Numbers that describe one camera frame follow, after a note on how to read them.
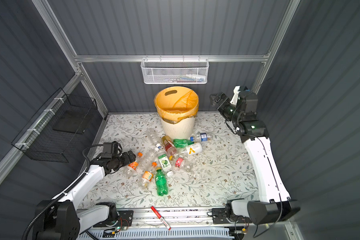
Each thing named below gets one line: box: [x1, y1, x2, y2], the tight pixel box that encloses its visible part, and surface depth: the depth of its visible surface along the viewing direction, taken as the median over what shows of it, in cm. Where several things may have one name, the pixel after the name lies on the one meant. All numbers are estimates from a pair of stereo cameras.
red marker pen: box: [150, 205, 172, 231], surface depth 75 cm
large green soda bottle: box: [155, 167, 169, 197], surface depth 83 cm
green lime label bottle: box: [157, 153, 172, 172], surface depth 91 cm
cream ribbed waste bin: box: [160, 117, 195, 140], surface depth 96 cm
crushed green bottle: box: [173, 139, 194, 149], surface depth 99 cm
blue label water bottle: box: [189, 133, 213, 142], surface depth 104 cm
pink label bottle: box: [174, 155, 193, 172], surface depth 90 cm
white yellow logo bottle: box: [180, 142, 203, 156], surface depth 95 cm
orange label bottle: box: [139, 162, 158, 190], surface depth 86 cm
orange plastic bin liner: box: [154, 86, 199, 125], surface depth 96 cm
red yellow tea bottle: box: [161, 134, 177, 156], surface depth 93 cm
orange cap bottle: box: [122, 161, 139, 178], surface depth 89 cm
